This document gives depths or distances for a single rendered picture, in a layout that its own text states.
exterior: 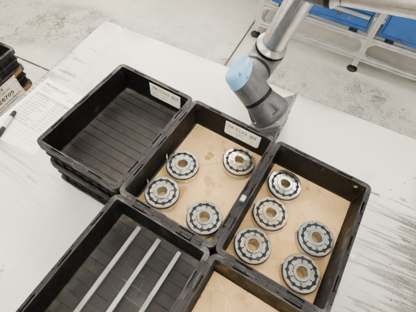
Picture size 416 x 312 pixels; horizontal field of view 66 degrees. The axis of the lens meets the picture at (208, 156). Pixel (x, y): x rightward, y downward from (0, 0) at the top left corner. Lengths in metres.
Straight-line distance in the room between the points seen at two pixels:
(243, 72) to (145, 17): 2.00
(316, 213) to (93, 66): 1.11
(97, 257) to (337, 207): 0.72
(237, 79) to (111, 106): 0.46
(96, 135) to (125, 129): 0.10
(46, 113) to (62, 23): 1.74
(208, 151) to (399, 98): 2.02
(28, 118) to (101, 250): 0.68
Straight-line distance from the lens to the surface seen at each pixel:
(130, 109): 1.19
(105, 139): 1.12
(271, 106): 1.19
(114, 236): 0.96
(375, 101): 2.72
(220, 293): 0.91
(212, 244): 0.83
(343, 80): 2.76
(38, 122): 1.41
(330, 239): 0.99
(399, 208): 1.34
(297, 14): 1.08
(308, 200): 1.05
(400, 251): 1.27
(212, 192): 0.99
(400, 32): 2.70
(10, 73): 1.99
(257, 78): 1.16
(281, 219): 0.96
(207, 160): 1.05
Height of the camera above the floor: 1.72
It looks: 58 degrees down
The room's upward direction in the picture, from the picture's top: 7 degrees clockwise
